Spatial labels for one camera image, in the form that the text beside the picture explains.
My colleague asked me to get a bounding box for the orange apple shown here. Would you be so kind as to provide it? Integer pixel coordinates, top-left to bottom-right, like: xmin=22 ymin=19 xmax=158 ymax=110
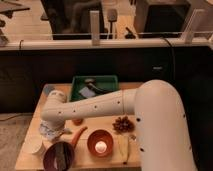
xmin=72 ymin=119 xmax=83 ymax=126

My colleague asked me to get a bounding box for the orange carrot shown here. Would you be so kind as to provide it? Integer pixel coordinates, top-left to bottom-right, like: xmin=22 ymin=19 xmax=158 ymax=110
xmin=71 ymin=126 xmax=88 ymax=148

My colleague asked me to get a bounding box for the black handled brush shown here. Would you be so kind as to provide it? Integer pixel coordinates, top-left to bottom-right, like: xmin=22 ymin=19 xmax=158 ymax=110
xmin=84 ymin=78 xmax=112 ymax=94

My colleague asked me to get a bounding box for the red bowl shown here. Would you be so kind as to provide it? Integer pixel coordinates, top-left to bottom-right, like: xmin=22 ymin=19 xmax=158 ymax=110
xmin=87 ymin=130 xmax=114 ymax=157

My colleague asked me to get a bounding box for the white paper cup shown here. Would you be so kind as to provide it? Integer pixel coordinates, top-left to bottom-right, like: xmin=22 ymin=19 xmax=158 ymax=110
xmin=25 ymin=137 xmax=46 ymax=156

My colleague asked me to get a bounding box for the green plastic tray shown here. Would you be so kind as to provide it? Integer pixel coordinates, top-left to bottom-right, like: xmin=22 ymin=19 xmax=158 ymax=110
xmin=70 ymin=75 xmax=119 ymax=102

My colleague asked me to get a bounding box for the white egg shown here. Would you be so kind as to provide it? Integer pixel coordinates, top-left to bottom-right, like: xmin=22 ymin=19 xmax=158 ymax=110
xmin=95 ymin=141 xmax=107 ymax=153

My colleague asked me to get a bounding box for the dark grape bunch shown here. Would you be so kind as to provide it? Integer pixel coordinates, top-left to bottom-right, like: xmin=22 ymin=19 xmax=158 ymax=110
xmin=113 ymin=116 xmax=135 ymax=133

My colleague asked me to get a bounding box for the dark spatula in bowl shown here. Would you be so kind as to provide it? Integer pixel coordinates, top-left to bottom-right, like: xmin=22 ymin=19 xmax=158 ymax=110
xmin=55 ymin=144 xmax=67 ymax=171

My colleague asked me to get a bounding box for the blue towel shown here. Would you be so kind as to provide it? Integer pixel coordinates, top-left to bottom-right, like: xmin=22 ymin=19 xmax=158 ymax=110
xmin=39 ymin=123 xmax=71 ymax=141

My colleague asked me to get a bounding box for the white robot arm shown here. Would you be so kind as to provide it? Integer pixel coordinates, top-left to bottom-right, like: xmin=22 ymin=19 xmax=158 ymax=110
xmin=41 ymin=80 xmax=198 ymax=171

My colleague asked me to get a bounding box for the wooden cutting board table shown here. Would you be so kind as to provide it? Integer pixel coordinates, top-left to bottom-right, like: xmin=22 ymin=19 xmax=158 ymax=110
xmin=15 ymin=82 xmax=142 ymax=171

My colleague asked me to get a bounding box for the silver fork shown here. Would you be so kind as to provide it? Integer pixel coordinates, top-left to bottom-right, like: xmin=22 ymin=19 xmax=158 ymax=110
xmin=129 ymin=134 xmax=137 ymax=140

